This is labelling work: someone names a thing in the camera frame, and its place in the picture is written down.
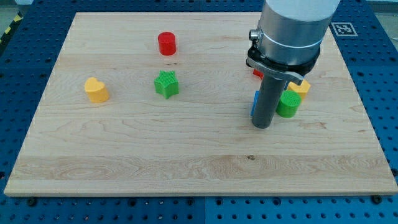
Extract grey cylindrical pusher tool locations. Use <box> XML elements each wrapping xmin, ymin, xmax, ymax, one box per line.
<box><xmin>252</xmin><ymin>76</ymin><xmax>287</xmax><ymax>129</ymax></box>

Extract green star block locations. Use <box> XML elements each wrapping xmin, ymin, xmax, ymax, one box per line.
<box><xmin>154</xmin><ymin>70</ymin><xmax>179</xmax><ymax>99</ymax></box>

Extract blue block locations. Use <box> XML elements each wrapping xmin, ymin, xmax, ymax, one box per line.
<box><xmin>250</xmin><ymin>90</ymin><xmax>259</xmax><ymax>116</ymax></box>

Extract wooden board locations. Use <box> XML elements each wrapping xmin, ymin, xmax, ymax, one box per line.
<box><xmin>4</xmin><ymin>12</ymin><xmax>397</xmax><ymax>197</ymax></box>

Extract green cylinder block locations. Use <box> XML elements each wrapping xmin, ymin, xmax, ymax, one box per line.
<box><xmin>276</xmin><ymin>90</ymin><xmax>302</xmax><ymax>118</ymax></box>

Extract red block behind tool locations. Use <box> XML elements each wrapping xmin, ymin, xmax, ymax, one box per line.
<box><xmin>252</xmin><ymin>69</ymin><xmax>264</xmax><ymax>79</ymax></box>

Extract yellow hexagon block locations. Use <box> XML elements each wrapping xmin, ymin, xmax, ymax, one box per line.
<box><xmin>287</xmin><ymin>80</ymin><xmax>311</xmax><ymax>100</ymax></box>

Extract red cylinder block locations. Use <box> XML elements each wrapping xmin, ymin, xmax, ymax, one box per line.
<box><xmin>157</xmin><ymin>32</ymin><xmax>177</xmax><ymax>56</ymax></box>

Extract yellow heart block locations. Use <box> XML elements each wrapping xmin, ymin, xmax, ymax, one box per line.
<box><xmin>84</xmin><ymin>77</ymin><xmax>109</xmax><ymax>103</ymax></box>

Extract fiducial marker tag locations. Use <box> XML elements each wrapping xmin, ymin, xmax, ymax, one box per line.
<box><xmin>331</xmin><ymin>22</ymin><xmax>358</xmax><ymax>37</ymax></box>

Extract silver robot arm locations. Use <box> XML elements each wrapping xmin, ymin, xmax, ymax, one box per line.
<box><xmin>246</xmin><ymin>0</ymin><xmax>339</xmax><ymax>85</ymax></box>

